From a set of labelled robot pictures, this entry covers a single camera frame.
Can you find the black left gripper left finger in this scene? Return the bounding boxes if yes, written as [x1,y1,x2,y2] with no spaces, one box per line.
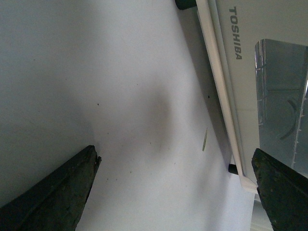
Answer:
[0,145,102,231]

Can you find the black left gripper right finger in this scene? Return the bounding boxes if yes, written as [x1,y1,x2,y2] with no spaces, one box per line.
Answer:
[252,148,308,231]

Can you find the oven glass door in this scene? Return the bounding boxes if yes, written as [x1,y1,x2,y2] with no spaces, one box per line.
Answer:
[195,0,308,193]

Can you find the cream toaster oven body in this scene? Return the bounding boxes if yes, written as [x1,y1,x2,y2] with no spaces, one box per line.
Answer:
[175,0,308,231]

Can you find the green leaf scrap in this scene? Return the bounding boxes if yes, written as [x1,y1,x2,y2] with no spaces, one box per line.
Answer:
[202,128,208,152]

